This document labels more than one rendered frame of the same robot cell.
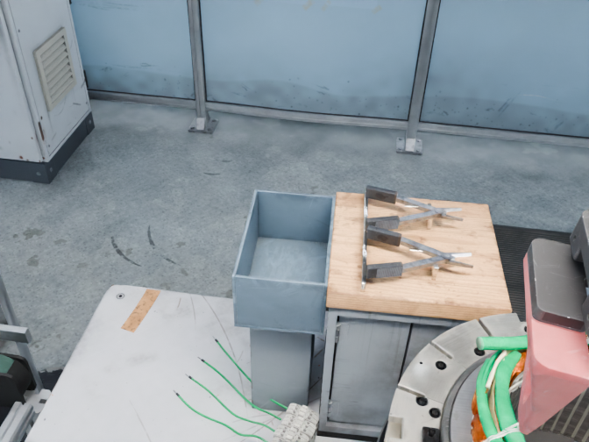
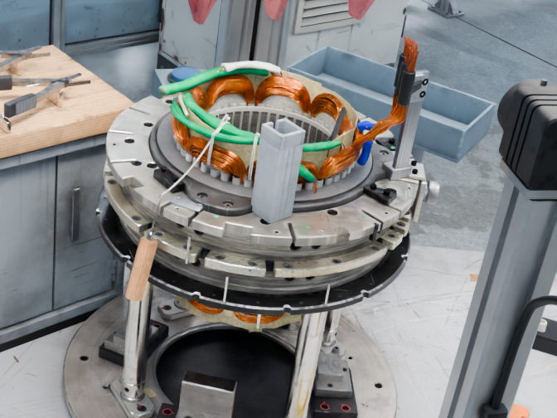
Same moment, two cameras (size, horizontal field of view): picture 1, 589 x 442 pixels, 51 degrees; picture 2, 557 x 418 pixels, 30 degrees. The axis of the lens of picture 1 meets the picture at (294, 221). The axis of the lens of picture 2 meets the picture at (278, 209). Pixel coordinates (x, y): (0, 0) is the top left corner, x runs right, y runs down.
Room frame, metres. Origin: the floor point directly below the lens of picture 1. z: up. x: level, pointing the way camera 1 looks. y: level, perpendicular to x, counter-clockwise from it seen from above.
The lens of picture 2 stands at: (-0.35, 0.47, 1.59)
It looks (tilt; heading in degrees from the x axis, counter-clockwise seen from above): 31 degrees down; 309
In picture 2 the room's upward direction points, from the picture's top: 9 degrees clockwise
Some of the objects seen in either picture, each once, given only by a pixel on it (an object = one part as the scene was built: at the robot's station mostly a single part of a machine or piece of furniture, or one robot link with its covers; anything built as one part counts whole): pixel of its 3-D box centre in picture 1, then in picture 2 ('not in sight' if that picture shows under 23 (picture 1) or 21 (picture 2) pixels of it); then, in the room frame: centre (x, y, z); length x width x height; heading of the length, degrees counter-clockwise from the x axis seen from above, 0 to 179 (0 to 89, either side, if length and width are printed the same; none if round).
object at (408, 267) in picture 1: (425, 263); (50, 90); (0.51, -0.15, 1.09); 0.06 x 0.01 x 0.01; 110
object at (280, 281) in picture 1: (286, 312); not in sight; (0.58, 0.01, 0.92); 0.17 x 0.11 x 0.28; 175
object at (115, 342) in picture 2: not in sight; (132, 334); (0.37, -0.17, 0.83); 0.05 x 0.04 x 0.02; 111
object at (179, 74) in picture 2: not in sight; (186, 75); (0.54, -0.38, 1.04); 0.04 x 0.04 x 0.01
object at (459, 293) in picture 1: (413, 252); (18, 99); (0.56, -0.15, 1.05); 0.20 x 0.19 x 0.02; 85
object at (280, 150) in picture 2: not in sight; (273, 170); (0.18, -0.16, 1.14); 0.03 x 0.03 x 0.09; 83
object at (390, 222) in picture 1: (382, 223); not in sight; (0.57, -0.10, 1.09); 0.04 x 0.01 x 0.02; 101
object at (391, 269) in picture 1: (384, 270); (20, 105); (0.49, -0.10, 1.09); 0.04 x 0.01 x 0.02; 100
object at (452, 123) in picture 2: not in sight; (370, 181); (0.34, -0.55, 0.92); 0.25 x 0.11 x 0.28; 13
